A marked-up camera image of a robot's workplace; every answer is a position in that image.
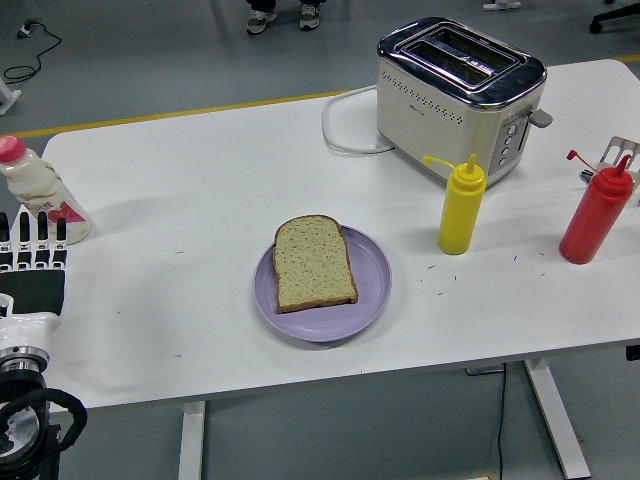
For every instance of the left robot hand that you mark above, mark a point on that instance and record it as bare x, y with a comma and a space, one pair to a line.
30, 330

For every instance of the yellow squeeze bottle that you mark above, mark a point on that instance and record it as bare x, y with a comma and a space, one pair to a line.
460, 215

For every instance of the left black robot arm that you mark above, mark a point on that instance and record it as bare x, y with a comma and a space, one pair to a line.
20, 400

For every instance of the slice of bread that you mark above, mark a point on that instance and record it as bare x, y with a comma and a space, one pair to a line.
312, 265

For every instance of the milk bottle with pink cap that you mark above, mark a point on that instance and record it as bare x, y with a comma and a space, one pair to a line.
40, 190

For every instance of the white table leg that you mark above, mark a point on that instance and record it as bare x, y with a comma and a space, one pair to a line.
192, 440
555, 420

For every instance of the white stand base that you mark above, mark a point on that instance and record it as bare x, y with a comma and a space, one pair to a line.
7, 97

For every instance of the purple plate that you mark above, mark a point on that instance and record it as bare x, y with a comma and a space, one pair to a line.
370, 300

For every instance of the grey sneaker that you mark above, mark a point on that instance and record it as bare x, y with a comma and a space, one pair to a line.
309, 17
260, 22

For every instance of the cream and chrome toaster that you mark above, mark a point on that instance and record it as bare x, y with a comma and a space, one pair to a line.
430, 110

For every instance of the grey box under table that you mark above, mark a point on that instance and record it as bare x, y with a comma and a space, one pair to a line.
485, 370

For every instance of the white floor object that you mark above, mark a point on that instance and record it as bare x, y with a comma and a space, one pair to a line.
500, 4

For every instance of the red squeeze bottle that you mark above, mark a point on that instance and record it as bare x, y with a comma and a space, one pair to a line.
592, 220

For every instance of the black table control box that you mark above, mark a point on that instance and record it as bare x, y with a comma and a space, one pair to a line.
634, 353

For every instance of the metal spatula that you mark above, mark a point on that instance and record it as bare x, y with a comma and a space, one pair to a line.
620, 150

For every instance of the black office chair base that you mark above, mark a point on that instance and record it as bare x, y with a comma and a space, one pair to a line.
612, 17

